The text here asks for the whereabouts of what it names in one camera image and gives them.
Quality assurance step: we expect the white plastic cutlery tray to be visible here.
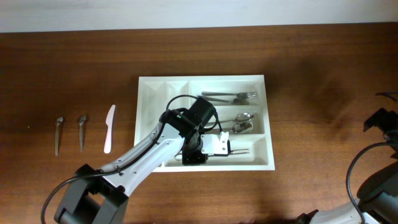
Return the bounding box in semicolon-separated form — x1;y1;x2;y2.
134;75;275;172

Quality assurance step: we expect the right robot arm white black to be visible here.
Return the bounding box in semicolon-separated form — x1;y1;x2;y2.
293;108;397;224

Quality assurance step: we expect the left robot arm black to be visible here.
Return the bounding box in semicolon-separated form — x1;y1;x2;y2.
51;96;231;223

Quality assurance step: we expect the metal spoon bottom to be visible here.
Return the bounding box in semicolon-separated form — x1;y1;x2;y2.
221;121;253;134

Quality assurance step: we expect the metal fork top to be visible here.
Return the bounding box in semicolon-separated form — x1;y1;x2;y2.
201;91;257;100

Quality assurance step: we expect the pink plastic knife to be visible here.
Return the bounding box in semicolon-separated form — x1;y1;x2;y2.
103;105;116;154

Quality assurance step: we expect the small metal teaspoon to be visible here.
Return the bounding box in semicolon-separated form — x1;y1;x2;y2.
79;114;87;152
55;117;64;156

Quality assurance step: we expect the metal fork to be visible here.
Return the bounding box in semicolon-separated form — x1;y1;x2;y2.
202;96;250;105
201;91;257;100

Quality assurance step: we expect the metal spoon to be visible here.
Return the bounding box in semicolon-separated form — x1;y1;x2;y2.
221;121;253;134
220;112;255;128

